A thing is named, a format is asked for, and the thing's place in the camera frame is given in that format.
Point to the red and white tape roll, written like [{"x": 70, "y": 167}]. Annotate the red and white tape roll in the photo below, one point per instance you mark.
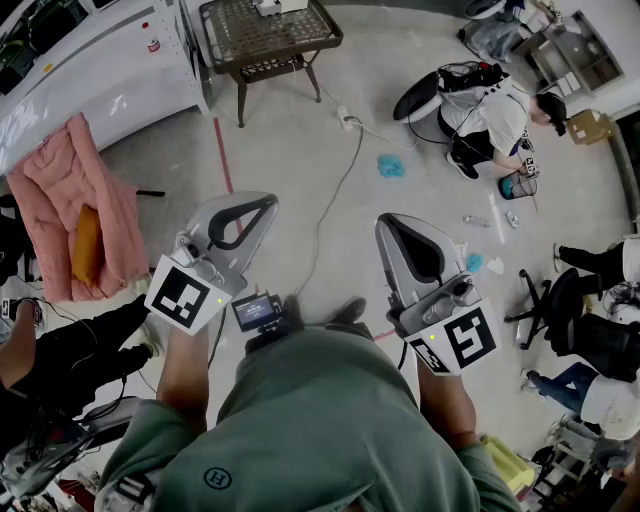
[{"x": 153, "y": 45}]

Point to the grey shelf unit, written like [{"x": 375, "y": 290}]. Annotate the grey shelf unit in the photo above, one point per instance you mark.
[{"x": 575, "y": 52}]

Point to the person's black shoe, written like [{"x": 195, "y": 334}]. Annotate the person's black shoe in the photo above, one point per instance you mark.
[
  {"x": 292, "y": 312},
  {"x": 350, "y": 310}
]

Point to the white power strip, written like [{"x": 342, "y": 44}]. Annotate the white power strip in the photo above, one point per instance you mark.
[{"x": 345, "y": 117}]

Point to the brown wicker glass-top table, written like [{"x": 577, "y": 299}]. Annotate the brown wicker glass-top table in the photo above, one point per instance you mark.
[{"x": 270, "y": 35}]

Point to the brown cardboard box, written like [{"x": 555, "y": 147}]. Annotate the brown cardboard box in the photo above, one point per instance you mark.
[{"x": 589, "y": 127}]

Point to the black plastic bin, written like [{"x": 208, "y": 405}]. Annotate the black plastic bin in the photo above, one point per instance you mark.
[{"x": 55, "y": 20}]

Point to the black mesh basket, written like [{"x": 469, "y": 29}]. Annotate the black mesh basket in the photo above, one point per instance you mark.
[{"x": 520, "y": 186}]

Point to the white tissue box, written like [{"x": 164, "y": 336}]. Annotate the white tissue box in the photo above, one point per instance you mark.
[{"x": 265, "y": 7}]

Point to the black office chair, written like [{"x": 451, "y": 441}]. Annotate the black office chair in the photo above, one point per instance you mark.
[{"x": 555, "y": 305}]

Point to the pink quilted blanket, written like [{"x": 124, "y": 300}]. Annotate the pink quilted blanket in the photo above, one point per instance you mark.
[{"x": 55, "y": 185}]

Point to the person's green shirt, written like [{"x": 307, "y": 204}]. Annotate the person's green shirt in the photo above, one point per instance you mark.
[{"x": 310, "y": 425}]

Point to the small blue crumpled cloth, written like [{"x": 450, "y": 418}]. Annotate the small blue crumpled cloth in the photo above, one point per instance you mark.
[{"x": 474, "y": 261}]

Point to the person's left black shoe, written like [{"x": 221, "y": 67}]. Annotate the person's left black shoe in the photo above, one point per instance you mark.
[{"x": 292, "y": 312}]

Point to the orange cushion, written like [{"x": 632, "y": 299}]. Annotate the orange cushion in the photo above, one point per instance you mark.
[{"x": 86, "y": 245}]

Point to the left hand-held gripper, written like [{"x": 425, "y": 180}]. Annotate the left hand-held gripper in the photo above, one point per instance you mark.
[{"x": 180, "y": 295}]

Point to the black chest-mounted screen device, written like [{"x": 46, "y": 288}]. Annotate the black chest-mounted screen device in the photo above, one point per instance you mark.
[{"x": 255, "y": 311}]

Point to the large blue crumpled cloth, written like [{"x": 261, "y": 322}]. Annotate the large blue crumpled cloth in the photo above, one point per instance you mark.
[{"x": 391, "y": 166}]

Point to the grey backpack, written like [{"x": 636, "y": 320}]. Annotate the grey backpack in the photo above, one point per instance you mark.
[{"x": 40, "y": 460}]

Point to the dark green plastic bin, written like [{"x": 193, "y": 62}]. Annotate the dark green plastic bin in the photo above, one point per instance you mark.
[{"x": 12, "y": 70}]

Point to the yellow cloth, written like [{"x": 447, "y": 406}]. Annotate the yellow cloth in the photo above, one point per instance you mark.
[{"x": 505, "y": 457}]

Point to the white crumpled tissue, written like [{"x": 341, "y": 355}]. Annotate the white crumpled tissue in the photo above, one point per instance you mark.
[{"x": 496, "y": 265}]

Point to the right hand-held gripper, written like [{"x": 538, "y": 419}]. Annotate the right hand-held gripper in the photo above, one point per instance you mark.
[{"x": 465, "y": 335}]

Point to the person's right black shoe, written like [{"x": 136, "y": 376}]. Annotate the person's right black shoe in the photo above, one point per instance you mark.
[{"x": 350, "y": 310}]

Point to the clear plastic bottle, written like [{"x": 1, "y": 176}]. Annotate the clear plastic bottle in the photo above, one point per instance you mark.
[{"x": 476, "y": 221}]

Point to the person's left forearm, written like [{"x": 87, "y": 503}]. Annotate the person's left forearm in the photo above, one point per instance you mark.
[{"x": 182, "y": 380}]

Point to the person's right forearm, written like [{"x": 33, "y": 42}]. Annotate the person's right forearm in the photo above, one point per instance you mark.
[{"x": 445, "y": 400}]

